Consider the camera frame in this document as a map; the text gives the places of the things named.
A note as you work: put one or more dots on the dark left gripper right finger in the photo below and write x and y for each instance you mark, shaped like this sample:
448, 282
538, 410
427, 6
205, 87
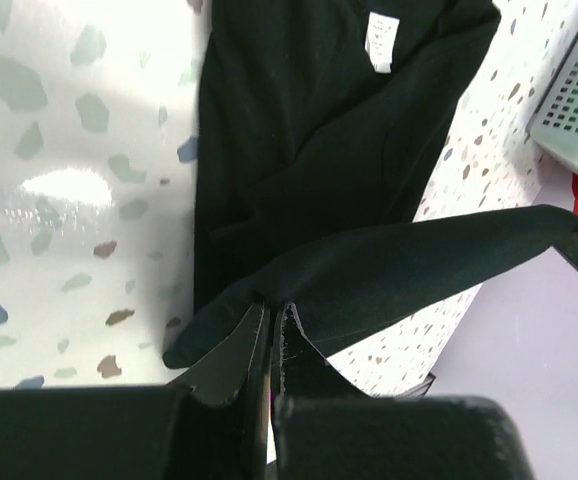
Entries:
326, 428

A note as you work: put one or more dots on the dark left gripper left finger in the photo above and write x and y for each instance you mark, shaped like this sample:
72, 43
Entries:
209, 423

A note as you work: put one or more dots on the black t shirt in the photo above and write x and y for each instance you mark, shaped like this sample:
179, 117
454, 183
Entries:
311, 167

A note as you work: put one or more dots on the white shirt neck label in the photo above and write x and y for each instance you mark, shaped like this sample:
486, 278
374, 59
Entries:
380, 40

